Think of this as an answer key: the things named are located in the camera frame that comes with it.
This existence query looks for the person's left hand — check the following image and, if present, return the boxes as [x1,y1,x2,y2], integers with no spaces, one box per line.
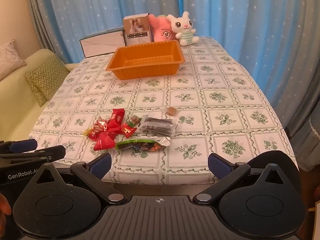
[0,193,12,230]

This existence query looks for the red triangular snack packet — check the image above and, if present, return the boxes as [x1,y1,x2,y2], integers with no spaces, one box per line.
[94,131,117,151]

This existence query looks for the white flat cardboard box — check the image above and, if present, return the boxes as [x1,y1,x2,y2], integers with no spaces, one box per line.
[79,29,125,59]

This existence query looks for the pink star plush toy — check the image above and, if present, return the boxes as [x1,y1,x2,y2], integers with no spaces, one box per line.
[149,14,179,42]

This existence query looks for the beige patterned pillow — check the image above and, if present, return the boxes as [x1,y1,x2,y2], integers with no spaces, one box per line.
[0,39,27,80]

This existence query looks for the blue starry curtain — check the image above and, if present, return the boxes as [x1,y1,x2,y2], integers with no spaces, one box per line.
[25,0,320,135]

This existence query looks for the green nut packet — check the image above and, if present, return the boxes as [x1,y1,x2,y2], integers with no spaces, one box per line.
[115,137,172,153]

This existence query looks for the red candy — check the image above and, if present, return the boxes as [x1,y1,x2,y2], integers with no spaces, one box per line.
[94,117,110,132]
[88,130,103,142]
[120,122,137,138]

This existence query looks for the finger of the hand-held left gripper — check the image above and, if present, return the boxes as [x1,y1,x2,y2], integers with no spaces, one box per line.
[0,144,66,167]
[0,138,38,153]

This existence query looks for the pale green sofa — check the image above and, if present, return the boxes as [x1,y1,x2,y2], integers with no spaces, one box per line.
[0,49,78,160]

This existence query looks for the white bunny plush toy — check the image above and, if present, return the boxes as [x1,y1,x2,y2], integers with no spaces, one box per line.
[167,11,200,46]

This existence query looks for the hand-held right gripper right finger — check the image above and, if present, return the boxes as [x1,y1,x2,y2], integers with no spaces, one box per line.
[192,152,288,205]

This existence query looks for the green zigzag pillow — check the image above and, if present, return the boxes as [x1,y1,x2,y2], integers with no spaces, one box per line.
[24,55,70,107]

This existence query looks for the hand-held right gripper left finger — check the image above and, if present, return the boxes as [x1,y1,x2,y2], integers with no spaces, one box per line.
[32,152,128,205]

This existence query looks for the dark snack packet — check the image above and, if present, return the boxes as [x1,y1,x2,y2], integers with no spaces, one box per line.
[138,116,178,136]

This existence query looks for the orange plastic tray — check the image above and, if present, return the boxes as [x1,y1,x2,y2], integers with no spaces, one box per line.
[105,40,186,80]

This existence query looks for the brown product box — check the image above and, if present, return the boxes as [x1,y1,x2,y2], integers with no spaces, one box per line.
[123,13,154,47]

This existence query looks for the tall red snack packet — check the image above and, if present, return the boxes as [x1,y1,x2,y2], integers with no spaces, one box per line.
[108,108,125,133]

